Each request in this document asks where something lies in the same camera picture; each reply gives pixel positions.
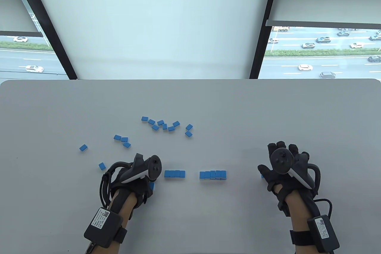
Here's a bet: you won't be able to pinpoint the person's left hand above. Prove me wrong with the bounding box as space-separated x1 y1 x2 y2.
108 163 155 207

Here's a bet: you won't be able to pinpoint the person's right hand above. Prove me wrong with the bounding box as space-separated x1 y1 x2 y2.
258 142 321 217

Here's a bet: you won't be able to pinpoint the blue mahjong tiles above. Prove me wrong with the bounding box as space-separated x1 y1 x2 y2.
79 116 193 192

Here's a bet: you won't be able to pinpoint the person's left forearm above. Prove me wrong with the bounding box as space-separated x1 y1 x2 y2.
86 191 138 254

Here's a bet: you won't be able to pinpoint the person's right forearm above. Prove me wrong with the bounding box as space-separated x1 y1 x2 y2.
285 191 329 254

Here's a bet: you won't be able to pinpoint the black white handheld controller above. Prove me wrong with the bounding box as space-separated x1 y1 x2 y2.
270 148 321 189
103 153 163 184

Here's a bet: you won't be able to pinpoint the wide white roller blind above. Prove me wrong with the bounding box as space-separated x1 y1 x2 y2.
26 0 274 79

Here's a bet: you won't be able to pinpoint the black window frame pillar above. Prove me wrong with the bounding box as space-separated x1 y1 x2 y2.
12 0 78 80
249 0 282 79

